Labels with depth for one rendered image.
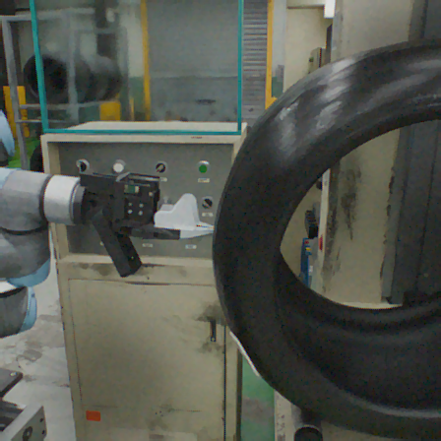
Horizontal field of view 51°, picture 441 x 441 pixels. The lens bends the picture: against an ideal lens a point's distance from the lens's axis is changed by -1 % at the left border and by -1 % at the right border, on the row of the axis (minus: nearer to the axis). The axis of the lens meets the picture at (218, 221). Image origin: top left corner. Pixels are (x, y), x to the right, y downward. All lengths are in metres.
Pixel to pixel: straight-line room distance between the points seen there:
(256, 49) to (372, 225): 9.21
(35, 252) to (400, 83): 0.58
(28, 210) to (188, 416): 1.04
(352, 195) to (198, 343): 0.71
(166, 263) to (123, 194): 0.70
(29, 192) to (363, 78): 0.49
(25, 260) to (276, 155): 0.44
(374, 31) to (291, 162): 0.46
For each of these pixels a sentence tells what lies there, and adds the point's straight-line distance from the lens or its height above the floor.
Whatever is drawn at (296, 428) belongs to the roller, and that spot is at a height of 0.91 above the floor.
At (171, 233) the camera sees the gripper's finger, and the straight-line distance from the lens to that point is 0.69.
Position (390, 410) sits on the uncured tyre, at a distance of 0.73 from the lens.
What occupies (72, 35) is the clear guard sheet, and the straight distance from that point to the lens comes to 1.36.
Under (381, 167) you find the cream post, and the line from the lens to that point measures 0.99.
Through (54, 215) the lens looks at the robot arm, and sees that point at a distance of 0.74.
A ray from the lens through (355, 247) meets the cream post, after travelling 1.02.
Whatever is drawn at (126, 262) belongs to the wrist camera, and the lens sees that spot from 0.73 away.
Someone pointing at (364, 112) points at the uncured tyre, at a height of 1.38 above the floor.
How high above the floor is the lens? 1.42
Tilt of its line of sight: 18 degrees down
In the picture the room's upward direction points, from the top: straight up
